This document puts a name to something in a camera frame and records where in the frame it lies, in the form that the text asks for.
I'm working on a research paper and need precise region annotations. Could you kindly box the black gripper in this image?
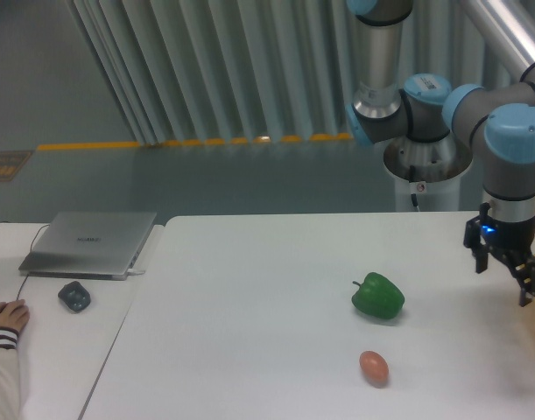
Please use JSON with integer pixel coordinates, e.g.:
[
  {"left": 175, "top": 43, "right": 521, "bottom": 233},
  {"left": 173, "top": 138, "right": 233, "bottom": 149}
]
[{"left": 463, "top": 202, "right": 535, "bottom": 307}]

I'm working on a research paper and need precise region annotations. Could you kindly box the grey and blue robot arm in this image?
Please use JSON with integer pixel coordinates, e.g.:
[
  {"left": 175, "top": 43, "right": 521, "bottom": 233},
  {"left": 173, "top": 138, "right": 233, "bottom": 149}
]
[{"left": 346, "top": 1, "right": 535, "bottom": 305}]

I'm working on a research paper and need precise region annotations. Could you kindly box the forearm in cream sleeve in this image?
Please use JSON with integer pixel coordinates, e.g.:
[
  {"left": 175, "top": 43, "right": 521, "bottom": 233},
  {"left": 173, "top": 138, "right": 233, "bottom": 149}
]
[{"left": 0, "top": 327, "right": 21, "bottom": 419}]

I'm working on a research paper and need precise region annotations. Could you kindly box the green bell pepper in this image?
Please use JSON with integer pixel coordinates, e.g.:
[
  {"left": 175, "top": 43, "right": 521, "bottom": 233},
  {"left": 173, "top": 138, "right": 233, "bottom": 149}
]
[{"left": 351, "top": 272, "right": 405, "bottom": 320}]

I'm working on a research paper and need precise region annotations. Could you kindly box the person's hand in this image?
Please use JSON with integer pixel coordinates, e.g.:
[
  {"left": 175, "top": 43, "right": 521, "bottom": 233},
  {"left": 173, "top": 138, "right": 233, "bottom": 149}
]
[{"left": 0, "top": 299, "right": 30, "bottom": 334}]

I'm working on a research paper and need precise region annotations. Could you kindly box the brown egg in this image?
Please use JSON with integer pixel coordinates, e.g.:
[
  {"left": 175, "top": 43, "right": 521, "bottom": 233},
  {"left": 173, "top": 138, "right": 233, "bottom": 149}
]
[{"left": 359, "top": 351, "right": 390, "bottom": 387}]

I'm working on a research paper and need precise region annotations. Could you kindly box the black power adapter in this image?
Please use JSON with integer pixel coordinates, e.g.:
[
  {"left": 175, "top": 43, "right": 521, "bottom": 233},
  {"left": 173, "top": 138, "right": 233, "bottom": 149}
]
[{"left": 58, "top": 281, "right": 91, "bottom": 313}]

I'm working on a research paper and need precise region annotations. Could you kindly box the silver closed laptop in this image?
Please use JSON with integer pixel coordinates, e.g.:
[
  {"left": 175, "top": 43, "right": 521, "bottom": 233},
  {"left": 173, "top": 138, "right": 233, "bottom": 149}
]
[{"left": 18, "top": 212, "right": 157, "bottom": 280}]

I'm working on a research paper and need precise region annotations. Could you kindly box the brown floor sign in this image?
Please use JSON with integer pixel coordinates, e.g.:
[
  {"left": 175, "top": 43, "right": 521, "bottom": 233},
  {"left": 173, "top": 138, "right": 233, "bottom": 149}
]
[{"left": 0, "top": 150, "right": 33, "bottom": 182}]

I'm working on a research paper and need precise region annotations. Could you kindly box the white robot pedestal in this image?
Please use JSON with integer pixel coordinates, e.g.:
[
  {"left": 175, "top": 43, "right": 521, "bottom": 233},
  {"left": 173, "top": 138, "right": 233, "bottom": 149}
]
[{"left": 384, "top": 134, "right": 473, "bottom": 212}]

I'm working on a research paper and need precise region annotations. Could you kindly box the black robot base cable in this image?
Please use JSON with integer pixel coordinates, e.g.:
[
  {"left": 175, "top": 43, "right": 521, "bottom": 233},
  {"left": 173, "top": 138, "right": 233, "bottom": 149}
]
[{"left": 408, "top": 164, "right": 421, "bottom": 212}]

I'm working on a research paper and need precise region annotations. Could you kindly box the white corrugated wall panel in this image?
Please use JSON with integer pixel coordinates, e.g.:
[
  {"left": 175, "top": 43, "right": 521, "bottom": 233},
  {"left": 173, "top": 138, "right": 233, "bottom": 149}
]
[{"left": 74, "top": 1, "right": 535, "bottom": 145}]

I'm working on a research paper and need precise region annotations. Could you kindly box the grey mouse cable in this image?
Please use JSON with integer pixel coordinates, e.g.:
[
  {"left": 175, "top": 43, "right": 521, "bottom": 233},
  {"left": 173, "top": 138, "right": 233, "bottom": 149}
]
[{"left": 15, "top": 222, "right": 53, "bottom": 301}]

